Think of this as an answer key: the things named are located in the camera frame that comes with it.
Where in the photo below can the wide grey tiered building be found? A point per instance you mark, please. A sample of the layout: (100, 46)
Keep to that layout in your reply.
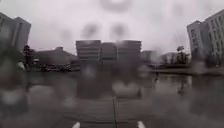
(106, 50)

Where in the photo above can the wet grey paved plaza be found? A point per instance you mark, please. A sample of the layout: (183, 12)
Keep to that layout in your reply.
(100, 110)

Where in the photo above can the low distant building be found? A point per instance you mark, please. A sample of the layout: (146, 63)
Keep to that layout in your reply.
(160, 56)

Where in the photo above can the low building with sloped roof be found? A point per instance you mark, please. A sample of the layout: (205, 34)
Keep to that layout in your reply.
(55, 56)

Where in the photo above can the robot's own part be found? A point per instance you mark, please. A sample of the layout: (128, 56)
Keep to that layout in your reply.
(76, 125)
(141, 125)

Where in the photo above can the tree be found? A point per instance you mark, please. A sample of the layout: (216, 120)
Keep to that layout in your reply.
(27, 53)

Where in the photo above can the tall grey building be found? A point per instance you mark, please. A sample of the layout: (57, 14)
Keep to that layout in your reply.
(15, 31)
(208, 35)

